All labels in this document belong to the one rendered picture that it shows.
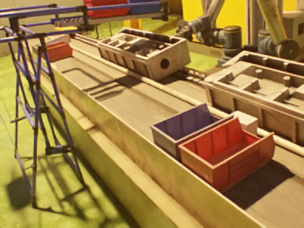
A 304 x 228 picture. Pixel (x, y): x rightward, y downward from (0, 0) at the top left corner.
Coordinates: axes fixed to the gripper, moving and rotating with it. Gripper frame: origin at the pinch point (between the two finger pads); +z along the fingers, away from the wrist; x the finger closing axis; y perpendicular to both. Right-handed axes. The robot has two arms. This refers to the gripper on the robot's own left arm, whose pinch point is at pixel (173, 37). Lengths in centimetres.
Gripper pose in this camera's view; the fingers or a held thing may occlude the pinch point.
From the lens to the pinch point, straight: 241.5
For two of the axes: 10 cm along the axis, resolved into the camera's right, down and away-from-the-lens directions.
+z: -8.0, 4.7, -3.7
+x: 5.4, 2.9, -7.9
